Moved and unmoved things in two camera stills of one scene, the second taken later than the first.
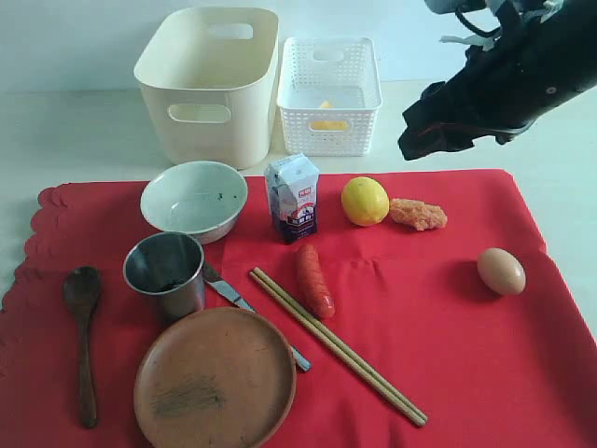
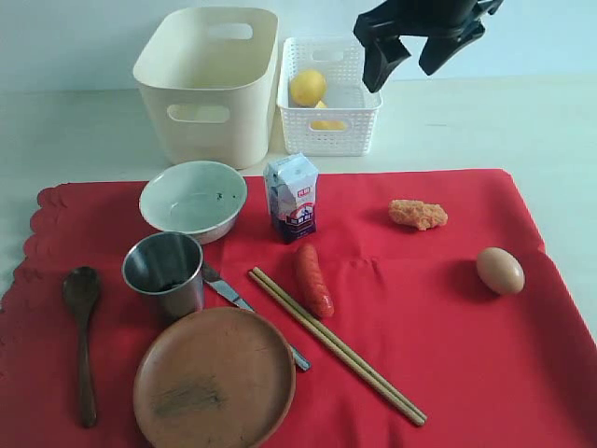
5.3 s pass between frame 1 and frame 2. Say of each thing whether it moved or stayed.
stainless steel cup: stayed
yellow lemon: moved
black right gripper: moved
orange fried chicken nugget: stayed
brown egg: stayed
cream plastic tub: stayed
